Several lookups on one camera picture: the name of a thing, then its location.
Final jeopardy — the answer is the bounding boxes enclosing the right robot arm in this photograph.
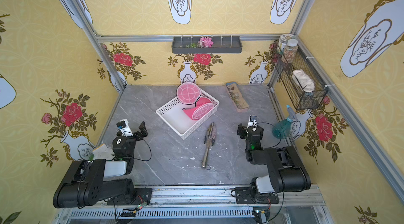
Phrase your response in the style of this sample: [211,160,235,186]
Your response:
[236,124,311,204]

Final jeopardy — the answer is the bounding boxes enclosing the teal spray bottle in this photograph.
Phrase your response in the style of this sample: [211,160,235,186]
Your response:
[272,105,298,140]

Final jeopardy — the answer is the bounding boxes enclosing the black wire wall basket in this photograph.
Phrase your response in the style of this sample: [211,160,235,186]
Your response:
[269,41,328,110]

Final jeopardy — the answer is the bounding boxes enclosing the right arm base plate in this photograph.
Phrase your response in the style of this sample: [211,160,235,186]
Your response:
[230,187,280,205]

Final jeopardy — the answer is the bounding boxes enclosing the decorated rectangular tray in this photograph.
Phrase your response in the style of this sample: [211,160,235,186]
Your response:
[225,82,249,112]

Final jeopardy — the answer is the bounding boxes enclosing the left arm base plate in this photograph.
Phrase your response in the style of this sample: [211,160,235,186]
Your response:
[107,187,153,206]

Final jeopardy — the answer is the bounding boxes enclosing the grey wall shelf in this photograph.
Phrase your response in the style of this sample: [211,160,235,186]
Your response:
[171,35,243,54]

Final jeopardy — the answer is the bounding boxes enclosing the white crumpled cloth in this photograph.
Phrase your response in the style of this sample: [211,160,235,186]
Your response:
[93,144,115,160]

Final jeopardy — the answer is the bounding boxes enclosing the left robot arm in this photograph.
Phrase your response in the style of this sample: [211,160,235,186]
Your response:
[53,119,152,208]

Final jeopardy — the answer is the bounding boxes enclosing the white plastic basket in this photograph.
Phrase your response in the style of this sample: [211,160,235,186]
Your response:
[156,90,220,140]

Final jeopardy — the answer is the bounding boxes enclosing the pink mesh laundry bag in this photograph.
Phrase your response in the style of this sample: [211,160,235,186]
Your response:
[183,97,215,120]

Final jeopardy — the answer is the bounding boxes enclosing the pink artificial flower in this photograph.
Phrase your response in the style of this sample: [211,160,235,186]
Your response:
[198,37,214,48]

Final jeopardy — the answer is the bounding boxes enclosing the aluminium mounting rail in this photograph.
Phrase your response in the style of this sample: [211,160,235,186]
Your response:
[94,185,326,207]

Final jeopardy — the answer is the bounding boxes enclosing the beige cloth in basket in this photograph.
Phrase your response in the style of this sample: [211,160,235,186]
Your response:
[292,69,315,92]

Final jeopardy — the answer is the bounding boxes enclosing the grain filled jar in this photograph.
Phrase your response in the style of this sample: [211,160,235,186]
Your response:
[282,39,298,63]

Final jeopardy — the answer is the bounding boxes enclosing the white lid jar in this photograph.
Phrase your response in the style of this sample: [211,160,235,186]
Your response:
[277,33,296,53]

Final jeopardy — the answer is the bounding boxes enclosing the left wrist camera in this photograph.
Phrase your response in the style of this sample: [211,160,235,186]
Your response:
[116,119,132,134]

